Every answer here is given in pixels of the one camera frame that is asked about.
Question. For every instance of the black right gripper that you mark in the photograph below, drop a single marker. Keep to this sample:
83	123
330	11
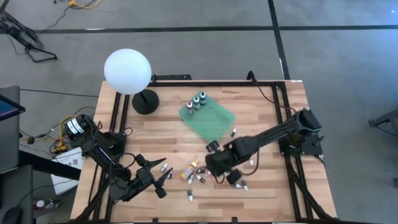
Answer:
234	177

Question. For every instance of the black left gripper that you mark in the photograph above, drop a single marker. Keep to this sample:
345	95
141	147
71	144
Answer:
160	192

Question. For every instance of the large orange yellow-capped coloring bottle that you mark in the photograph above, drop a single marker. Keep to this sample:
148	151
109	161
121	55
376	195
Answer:
189	170

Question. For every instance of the large dark red coloring bottle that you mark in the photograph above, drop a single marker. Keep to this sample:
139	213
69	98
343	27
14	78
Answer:
189	108

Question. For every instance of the large green food coloring bottle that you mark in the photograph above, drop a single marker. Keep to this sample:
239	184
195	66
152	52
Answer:
196	102

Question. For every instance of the large black-capped food coloring bottle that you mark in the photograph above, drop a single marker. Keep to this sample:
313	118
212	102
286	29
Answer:
202	98

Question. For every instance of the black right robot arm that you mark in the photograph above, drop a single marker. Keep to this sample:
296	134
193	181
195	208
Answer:
273	133

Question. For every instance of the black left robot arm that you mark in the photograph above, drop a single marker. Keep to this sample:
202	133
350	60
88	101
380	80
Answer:
102	155

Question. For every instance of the small purple dye bottle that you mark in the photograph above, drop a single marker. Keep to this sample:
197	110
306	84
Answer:
244	186

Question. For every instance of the small green dye bottle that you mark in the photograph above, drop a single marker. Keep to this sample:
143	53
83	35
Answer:
190	179

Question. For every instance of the black table edge clamp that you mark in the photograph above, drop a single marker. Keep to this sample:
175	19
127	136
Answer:
155	221
234	220

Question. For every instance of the translucent green plastic tray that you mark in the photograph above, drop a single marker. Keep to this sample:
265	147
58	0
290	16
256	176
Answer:
214	124

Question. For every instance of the black power strip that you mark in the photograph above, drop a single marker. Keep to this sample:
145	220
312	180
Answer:
171	77

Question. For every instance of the white printed box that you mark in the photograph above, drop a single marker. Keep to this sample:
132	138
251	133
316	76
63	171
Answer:
62	185

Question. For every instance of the white globe table lamp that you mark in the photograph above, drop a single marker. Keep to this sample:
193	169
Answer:
127	71

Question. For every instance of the black desk foot bar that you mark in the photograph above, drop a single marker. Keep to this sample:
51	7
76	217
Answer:
46	165

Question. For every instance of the red and white packet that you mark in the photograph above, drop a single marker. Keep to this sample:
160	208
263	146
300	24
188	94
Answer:
46	204

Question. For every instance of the grey desk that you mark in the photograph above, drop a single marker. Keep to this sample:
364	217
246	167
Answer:
9	140

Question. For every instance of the black computer mouse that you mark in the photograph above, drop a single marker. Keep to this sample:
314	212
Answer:
11	216

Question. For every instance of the black stand foot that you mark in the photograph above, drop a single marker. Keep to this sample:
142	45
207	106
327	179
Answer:
384	118

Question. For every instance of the tablet with blue screen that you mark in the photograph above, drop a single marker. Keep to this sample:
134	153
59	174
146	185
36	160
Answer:
6	109

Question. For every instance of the black tripod stand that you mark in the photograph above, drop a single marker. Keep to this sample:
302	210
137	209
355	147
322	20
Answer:
21	34

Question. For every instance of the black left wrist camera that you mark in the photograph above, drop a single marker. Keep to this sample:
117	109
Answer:
146	176

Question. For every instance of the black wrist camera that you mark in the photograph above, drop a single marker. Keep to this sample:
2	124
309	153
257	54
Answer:
146	176
214	166

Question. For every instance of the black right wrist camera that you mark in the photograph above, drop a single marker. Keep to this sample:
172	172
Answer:
214	166

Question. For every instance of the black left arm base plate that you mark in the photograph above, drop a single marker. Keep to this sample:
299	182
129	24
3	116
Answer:
118	146

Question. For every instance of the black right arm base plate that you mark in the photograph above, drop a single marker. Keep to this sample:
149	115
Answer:
311	147

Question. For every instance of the black aluminium table frame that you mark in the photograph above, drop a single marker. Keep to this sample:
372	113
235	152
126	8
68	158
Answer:
217	83

